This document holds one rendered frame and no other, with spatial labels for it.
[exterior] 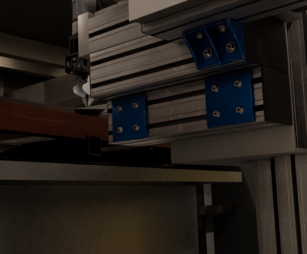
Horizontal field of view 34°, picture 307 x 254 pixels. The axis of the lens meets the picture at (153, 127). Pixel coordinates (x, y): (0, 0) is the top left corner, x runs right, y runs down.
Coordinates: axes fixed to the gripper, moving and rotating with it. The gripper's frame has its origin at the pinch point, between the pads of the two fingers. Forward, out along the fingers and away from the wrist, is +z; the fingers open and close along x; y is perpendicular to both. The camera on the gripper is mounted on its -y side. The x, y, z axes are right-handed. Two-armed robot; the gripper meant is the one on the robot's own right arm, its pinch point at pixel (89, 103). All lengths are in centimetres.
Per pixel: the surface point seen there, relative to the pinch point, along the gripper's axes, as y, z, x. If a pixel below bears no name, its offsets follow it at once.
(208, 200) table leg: -52, 31, 13
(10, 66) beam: -513, -219, -616
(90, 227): 24.9, 35.6, 20.8
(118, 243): 14.5, 40.3, 21.0
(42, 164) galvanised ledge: 56, 23, 36
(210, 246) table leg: -52, 47, 13
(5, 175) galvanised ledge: 64, 25, 36
